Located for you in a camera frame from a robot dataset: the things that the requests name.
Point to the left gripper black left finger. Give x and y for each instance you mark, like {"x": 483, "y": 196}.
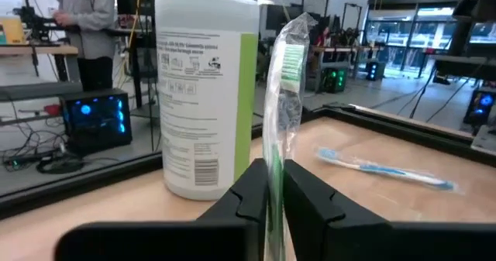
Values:
{"x": 232, "y": 234}

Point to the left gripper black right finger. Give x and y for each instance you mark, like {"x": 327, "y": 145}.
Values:
{"x": 329, "y": 237}

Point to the blue toothbrush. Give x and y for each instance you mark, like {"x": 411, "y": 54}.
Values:
{"x": 379, "y": 170}

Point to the green toothbrush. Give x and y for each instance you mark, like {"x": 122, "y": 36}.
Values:
{"x": 288, "y": 65}

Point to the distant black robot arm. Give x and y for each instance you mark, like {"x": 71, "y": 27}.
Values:
{"x": 33, "y": 21}

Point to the white green wipes canister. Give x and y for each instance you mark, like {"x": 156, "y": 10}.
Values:
{"x": 201, "y": 98}

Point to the computer tower green lights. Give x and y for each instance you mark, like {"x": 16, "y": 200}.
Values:
{"x": 335, "y": 79}

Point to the computer tower blue lights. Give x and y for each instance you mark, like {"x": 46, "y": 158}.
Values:
{"x": 480, "y": 106}
{"x": 97, "y": 129}
{"x": 374, "y": 70}

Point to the distant cluttered work table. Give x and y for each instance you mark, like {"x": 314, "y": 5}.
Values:
{"x": 348, "y": 49}

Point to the person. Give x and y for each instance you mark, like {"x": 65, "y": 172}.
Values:
{"x": 91, "y": 25}

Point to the wooden work table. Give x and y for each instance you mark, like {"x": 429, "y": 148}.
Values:
{"x": 38, "y": 50}

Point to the yellow box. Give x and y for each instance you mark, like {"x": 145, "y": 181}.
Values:
{"x": 13, "y": 30}

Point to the black metal table frame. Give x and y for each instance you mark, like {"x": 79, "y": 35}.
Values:
{"x": 77, "y": 177}

